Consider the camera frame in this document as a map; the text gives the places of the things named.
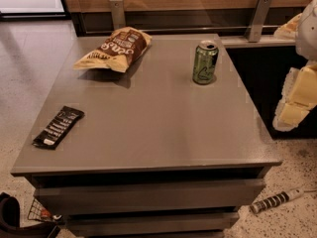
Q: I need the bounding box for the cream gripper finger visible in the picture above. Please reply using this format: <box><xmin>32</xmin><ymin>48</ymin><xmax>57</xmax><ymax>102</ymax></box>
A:
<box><xmin>273</xmin><ymin>13</ymin><xmax>302</xmax><ymax>40</ymax></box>
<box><xmin>272</xmin><ymin>64</ymin><xmax>317</xmax><ymax>132</ymax></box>

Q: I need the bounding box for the green soda can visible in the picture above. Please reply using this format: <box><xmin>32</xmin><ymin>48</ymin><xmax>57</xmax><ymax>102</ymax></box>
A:
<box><xmin>192</xmin><ymin>40</ymin><xmax>219</xmax><ymax>85</ymax></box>

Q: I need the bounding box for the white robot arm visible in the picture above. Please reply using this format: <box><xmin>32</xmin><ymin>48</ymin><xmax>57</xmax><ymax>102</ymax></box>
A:
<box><xmin>272</xmin><ymin>0</ymin><xmax>317</xmax><ymax>132</ymax></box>

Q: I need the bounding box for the black rxbar chocolate wrapper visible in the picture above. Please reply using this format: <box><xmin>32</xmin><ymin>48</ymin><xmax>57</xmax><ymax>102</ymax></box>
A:
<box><xmin>32</xmin><ymin>106</ymin><xmax>85</xmax><ymax>150</ymax></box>

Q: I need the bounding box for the striped tool on floor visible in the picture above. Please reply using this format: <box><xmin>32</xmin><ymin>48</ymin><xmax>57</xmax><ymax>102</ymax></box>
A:
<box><xmin>250</xmin><ymin>188</ymin><xmax>304</xmax><ymax>214</ymax></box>

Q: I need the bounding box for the brown chip bag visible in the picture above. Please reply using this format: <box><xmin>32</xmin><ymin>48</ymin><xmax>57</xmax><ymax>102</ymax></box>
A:
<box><xmin>73</xmin><ymin>27</ymin><xmax>152</xmax><ymax>73</ymax></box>

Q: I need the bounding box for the grey drawer cabinet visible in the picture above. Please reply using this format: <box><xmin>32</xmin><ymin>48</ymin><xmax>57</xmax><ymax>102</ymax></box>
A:
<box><xmin>12</xmin><ymin>35</ymin><xmax>280</xmax><ymax>238</ymax></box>

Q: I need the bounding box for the black chair base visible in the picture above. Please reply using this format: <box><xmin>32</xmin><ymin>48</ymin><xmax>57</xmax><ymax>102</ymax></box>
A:
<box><xmin>0</xmin><ymin>192</ymin><xmax>60</xmax><ymax>238</ymax></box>

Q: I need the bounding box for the right metal bracket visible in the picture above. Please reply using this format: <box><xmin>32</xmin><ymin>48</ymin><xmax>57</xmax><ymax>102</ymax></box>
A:
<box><xmin>245</xmin><ymin>0</ymin><xmax>272</xmax><ymax>43</ymax></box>

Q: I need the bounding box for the metal bracket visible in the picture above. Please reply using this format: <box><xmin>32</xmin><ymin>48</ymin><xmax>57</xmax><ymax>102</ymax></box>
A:
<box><xmin>109</xmin><ymin>0</ymin><xmax>126</xmax><ymax>30</ymax></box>
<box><xmin>245</xmin><ymin>0</ymin><xmax>272</xmax><ymax>43</ymax></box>

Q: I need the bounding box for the left metal bracket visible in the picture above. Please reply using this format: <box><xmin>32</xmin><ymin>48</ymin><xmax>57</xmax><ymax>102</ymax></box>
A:
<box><xmin>109</xmin><ymin>0</ymin><xmax>126</xmax><ymax>30</ymax></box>

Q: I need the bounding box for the wire basket on floor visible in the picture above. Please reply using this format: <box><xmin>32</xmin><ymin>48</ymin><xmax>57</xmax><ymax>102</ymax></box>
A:
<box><xmin>28</xmin><ymin>198</ymin><xmax>62</xmax><ymax>222</ymax></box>

